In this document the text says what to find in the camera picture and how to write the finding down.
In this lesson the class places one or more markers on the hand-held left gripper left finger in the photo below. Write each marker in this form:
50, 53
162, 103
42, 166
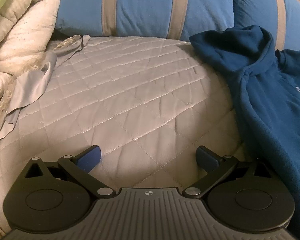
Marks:
88, 158

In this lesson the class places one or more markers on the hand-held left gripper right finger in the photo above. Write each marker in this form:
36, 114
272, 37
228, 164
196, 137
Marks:
205, 158

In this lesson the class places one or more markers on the navy blue hoodie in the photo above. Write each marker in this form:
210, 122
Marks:
265, 105

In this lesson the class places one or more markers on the grey quilted bed cover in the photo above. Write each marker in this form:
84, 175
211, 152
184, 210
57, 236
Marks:
127, 92

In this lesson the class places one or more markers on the grey smooth sheet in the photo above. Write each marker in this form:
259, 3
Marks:
32, 87

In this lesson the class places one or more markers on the white quilted comforter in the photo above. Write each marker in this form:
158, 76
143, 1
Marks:
22, 37

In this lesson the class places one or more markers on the blue grey-striped pillow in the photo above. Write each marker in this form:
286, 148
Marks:
140, 5
295, 12

